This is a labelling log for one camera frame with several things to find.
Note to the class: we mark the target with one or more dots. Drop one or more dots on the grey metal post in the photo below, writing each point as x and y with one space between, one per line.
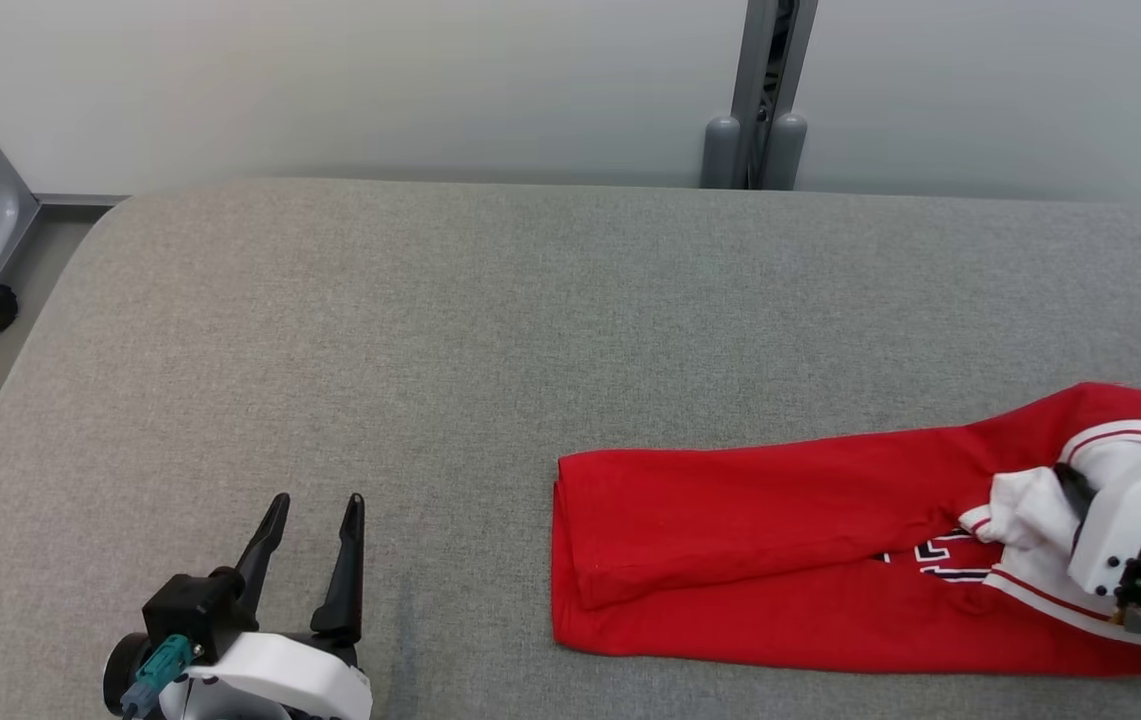
760 100

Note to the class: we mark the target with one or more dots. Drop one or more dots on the teal left camera connector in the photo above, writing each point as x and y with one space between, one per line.
158 670

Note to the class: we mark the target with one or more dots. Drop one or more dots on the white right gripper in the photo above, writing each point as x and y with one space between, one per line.
1130 520

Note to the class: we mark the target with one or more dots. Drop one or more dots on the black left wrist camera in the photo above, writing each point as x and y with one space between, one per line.
190 610

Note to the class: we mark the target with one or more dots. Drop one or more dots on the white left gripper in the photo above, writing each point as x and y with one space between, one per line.
280 680

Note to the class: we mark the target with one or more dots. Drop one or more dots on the red Bulls jersey white sleeves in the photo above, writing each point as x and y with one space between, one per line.
780 540

